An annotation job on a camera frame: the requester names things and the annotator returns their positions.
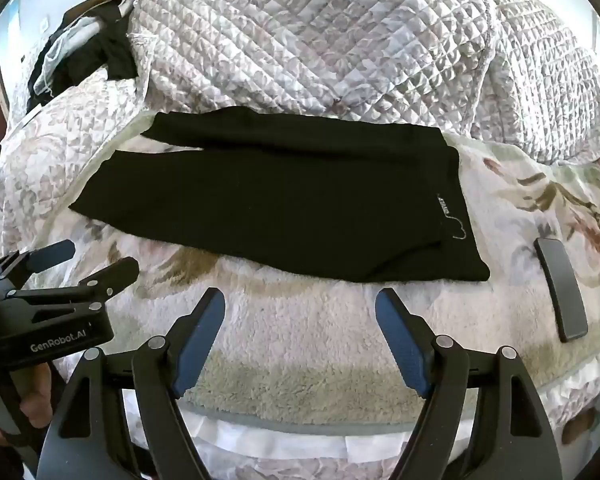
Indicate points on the black phone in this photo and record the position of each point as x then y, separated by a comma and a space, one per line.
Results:
562, 290

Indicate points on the white sheet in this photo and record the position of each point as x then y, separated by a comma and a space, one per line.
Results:
305, 440

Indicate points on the light grey garment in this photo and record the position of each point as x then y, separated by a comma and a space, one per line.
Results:
65, 45

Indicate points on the black pants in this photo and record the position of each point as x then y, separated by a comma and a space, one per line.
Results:
280, 200

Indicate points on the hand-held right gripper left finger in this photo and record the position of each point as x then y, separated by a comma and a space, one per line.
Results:
200, 345

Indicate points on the quilted floral bedspread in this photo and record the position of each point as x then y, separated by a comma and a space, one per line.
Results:
305, 35

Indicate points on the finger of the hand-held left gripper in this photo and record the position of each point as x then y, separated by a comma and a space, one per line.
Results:
52, 255
115, 275

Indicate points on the dark clothing pile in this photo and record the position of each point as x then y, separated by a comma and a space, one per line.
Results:
115, 50

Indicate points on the floral fleece blanket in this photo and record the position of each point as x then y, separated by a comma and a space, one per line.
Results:
305, 350

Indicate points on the person's left hand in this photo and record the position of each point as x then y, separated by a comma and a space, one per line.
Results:
37, 400

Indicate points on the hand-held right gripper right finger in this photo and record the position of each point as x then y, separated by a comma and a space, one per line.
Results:
405, 345

